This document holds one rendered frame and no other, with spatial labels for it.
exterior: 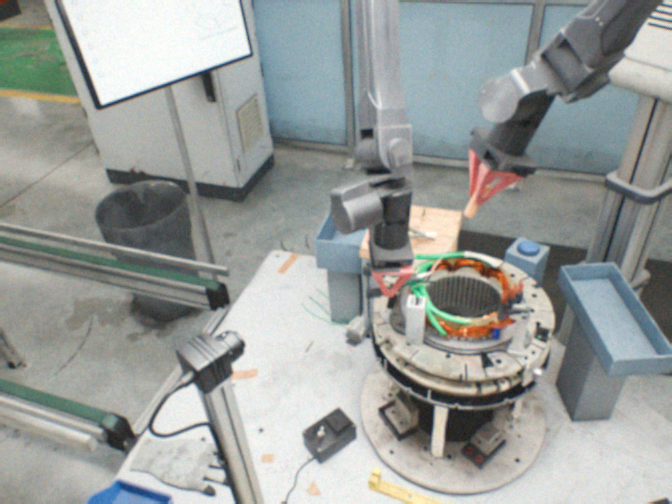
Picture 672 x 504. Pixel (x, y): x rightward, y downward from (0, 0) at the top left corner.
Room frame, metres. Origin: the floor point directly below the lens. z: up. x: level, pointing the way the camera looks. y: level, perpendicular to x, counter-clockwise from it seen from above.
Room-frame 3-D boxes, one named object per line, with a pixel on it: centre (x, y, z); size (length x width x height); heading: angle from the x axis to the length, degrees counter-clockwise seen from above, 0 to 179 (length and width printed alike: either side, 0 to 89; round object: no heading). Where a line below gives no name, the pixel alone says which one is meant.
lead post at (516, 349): (0.60, -0.29, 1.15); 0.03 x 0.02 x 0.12; 66
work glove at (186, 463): (0.65, 0.33, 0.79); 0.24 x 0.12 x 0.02; 67
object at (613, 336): (0.72, -0.51, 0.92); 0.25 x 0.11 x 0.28; 179
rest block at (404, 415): (0.68, -0.11, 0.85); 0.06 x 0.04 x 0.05; 26
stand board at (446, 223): (1.01, -0.18, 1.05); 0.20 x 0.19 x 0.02; 70
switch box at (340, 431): (0.67, 0.04, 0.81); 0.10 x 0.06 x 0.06; 124
